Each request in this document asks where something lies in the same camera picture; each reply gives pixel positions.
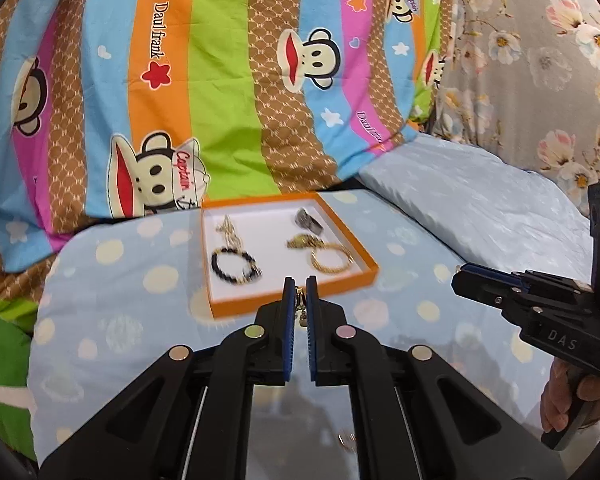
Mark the gold dangling earring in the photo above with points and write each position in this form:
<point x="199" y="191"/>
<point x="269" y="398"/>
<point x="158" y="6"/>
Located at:
<point x="302" y="310"/>

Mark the plain light blue pillow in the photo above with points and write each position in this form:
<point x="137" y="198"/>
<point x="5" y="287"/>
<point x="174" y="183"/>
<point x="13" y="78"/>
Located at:
<point x="470" y="200"/>

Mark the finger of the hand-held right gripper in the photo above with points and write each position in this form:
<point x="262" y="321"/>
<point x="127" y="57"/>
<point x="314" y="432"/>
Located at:
<point x="500" y="277"/>
<point x="480" y="292"/>

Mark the grey floral pillow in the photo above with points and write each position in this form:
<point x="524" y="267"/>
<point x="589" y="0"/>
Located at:
<point x="530" y="60"/>

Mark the striped cartoon monkey blanket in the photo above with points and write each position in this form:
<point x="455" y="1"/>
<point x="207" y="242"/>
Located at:
<point x="205" y="85"/>

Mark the person's right hand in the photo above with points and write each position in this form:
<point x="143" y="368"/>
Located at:
<point x="555" y="400"/>

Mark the orange jewelry box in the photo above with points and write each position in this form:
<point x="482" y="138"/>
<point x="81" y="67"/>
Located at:
<point x="275" y="230"/>

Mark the light blue planet quilt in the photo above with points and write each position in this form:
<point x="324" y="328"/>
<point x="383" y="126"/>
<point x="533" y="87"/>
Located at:
<point x="130" y="300"/>

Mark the silver metal clasp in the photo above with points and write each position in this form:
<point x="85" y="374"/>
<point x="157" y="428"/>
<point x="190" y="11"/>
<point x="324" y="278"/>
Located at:
<point x="306" y="220"/>

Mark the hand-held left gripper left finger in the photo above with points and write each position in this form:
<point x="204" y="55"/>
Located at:
<point x="287" y="340"/>

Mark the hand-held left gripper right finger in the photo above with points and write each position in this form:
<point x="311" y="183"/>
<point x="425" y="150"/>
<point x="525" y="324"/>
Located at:
<point x="312" y="340"/>

